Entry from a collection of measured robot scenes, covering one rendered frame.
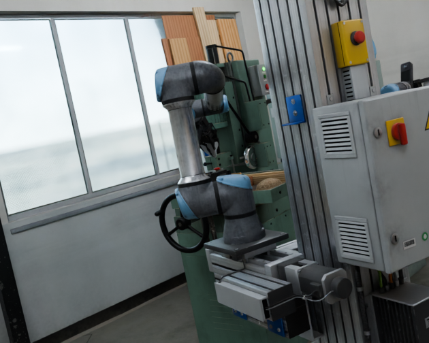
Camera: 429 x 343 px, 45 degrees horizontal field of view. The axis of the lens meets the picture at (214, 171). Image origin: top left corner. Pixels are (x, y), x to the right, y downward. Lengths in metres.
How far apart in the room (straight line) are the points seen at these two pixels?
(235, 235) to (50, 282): 1.99
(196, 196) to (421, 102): 0.77
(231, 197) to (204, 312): 1.10
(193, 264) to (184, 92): 1.15
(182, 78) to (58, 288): 2.15
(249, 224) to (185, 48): 2.62
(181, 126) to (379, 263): 0.78
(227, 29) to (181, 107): 2.89
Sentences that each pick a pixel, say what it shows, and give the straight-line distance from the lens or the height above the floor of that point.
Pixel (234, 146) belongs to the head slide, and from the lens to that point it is 2.67.
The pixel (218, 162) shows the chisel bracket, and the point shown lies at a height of 1.03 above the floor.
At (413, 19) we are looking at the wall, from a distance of 4.50.
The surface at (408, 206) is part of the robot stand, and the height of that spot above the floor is 0.92.
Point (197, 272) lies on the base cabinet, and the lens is 2.70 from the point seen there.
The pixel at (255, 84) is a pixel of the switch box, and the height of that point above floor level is 1.38.
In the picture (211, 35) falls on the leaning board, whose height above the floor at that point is 1.93.
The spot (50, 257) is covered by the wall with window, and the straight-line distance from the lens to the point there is 3.57.
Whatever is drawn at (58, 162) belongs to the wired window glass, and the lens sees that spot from 3.68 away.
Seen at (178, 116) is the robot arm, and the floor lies 1.29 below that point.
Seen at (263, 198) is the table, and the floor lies 0.86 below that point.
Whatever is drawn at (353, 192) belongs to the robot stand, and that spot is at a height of 0.98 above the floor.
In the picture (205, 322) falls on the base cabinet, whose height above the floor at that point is 0.23.
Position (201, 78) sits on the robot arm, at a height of 1.40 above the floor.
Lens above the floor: 1.27
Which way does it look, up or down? 6 degrees down
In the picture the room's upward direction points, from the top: 11 degrees counter-clockwise
